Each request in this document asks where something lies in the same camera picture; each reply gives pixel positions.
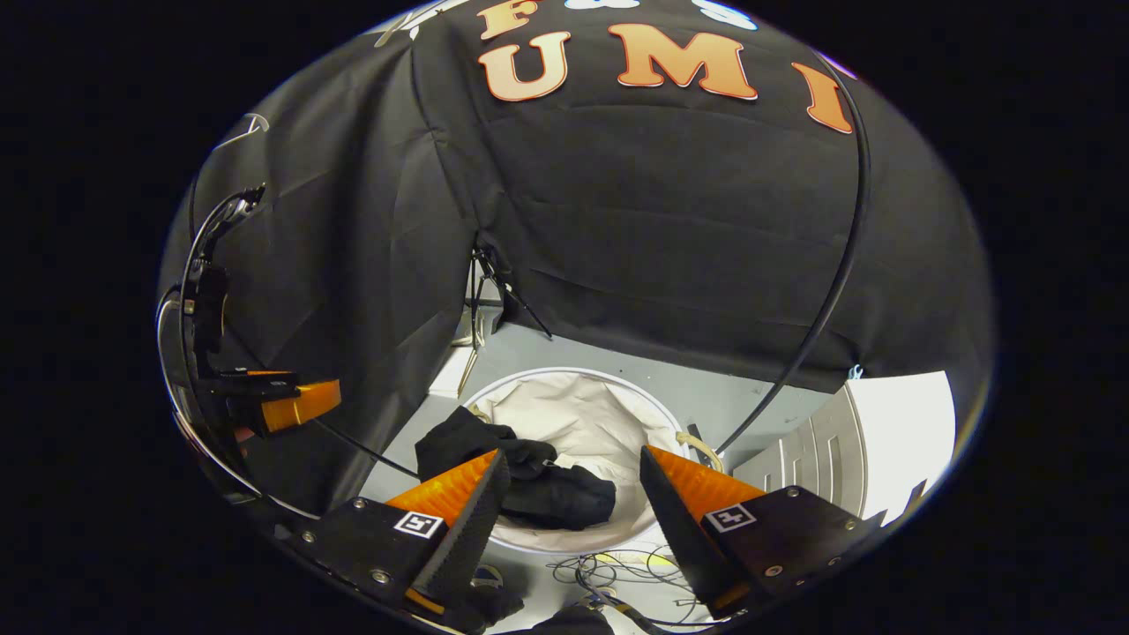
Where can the black backdrop stand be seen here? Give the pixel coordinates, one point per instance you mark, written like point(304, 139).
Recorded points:
point(494, 273)

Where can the black backdrop cloth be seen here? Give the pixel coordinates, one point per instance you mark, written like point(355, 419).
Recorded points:
point(661, 220)

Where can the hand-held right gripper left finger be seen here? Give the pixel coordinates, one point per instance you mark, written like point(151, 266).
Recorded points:
point(467, 529)

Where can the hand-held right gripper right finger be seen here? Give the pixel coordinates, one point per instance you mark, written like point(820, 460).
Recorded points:
point(675, 520)

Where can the white board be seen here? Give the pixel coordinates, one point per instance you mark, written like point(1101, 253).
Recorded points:
point(908, 441)

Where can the black clothes rack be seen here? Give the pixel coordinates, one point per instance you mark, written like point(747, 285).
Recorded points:
point(867, 176)

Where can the white round laundry hamper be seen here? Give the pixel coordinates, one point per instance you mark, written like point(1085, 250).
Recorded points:
point(600, 414)

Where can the black knit jacket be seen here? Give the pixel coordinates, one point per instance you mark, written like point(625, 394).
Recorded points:
point(556, 498)

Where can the grey ribbed panel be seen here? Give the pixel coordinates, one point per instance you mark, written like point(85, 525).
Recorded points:
point(811, 459)

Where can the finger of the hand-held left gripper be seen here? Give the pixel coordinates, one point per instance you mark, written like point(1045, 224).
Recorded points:
point(238, 384)
point(242, 410)

